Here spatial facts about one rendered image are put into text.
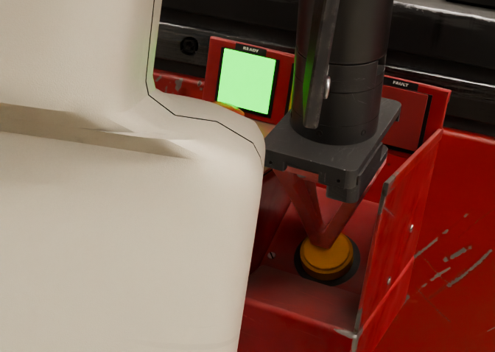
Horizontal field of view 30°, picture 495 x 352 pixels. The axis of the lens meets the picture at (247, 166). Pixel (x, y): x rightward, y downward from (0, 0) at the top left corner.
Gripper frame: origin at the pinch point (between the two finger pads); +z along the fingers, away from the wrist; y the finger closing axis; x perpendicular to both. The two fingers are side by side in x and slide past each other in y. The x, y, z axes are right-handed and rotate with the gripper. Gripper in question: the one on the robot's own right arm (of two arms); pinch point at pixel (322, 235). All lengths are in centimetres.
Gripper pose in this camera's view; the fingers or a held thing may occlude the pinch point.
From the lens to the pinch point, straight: 65.8
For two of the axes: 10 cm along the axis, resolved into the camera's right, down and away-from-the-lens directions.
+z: -0.4, 8.5, 5.3
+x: -9.1, -2.5, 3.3
